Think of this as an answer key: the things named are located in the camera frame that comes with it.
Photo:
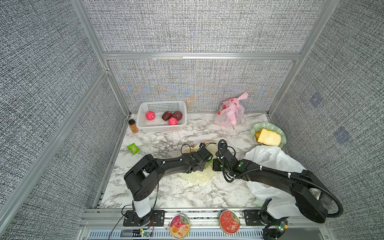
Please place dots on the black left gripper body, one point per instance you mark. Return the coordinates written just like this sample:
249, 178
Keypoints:
201, 167

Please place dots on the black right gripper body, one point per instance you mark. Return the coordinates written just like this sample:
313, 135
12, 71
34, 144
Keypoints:
217, 167

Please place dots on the yellow plastic bag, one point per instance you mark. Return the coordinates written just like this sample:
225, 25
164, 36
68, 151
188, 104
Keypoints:
203, 177

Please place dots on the pink wrinkled fruit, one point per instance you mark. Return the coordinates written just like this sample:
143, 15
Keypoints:
150, 116
173, 121

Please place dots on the dark purple fruit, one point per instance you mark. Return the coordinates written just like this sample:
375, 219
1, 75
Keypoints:
178, 115
167, 115

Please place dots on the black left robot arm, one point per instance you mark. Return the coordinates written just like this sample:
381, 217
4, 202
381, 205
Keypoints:
146, 174

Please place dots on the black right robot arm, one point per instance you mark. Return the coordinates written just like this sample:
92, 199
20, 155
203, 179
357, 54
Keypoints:
313, 200

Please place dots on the pink plastic bag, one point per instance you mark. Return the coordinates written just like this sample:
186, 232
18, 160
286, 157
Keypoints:
231, 112

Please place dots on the green glass bowl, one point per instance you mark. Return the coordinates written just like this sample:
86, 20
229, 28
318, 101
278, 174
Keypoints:
259, 126

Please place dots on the yellow bread slice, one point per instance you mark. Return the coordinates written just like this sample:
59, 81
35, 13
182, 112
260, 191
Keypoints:
268, 137

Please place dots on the white plastic basket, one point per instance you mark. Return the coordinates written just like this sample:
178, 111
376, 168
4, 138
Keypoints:
158, 124

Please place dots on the red round tin lid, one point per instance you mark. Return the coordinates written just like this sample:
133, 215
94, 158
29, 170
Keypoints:
229, 222

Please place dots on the green snack packet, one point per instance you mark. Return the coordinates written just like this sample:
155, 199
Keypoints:
133, 148

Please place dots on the pink round tin lid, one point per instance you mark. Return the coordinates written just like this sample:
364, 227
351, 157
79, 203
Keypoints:
180, 226

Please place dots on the spice jar black lid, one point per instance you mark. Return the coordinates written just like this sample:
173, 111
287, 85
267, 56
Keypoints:
133, 126

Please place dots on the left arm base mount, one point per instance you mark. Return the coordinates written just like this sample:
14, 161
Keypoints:
155, 218

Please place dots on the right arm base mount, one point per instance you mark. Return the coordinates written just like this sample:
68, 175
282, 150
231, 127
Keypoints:
273, 228

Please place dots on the aluminium frame rail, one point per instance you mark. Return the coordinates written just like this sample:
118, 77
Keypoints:
201, 56

